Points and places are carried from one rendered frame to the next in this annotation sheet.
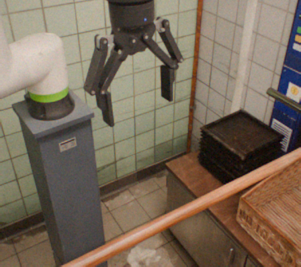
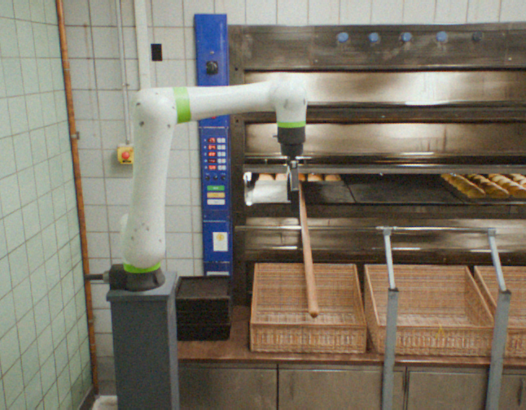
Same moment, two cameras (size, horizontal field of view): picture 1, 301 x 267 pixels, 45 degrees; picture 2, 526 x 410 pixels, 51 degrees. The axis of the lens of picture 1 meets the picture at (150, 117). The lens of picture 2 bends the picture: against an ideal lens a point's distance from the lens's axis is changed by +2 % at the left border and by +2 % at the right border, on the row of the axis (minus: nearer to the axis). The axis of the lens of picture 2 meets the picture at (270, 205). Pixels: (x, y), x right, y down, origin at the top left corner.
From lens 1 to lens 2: 159 cm
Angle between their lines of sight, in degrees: 54
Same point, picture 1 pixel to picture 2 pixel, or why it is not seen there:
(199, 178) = (190, 348)
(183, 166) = not seen: hidden behind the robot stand
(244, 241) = (271, 356)
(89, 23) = (14, 239)
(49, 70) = not seen: hidden behind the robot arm
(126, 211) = not seen: outside the picture
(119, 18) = (297, 151)
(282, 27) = (189, 192)
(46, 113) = (157, 279)
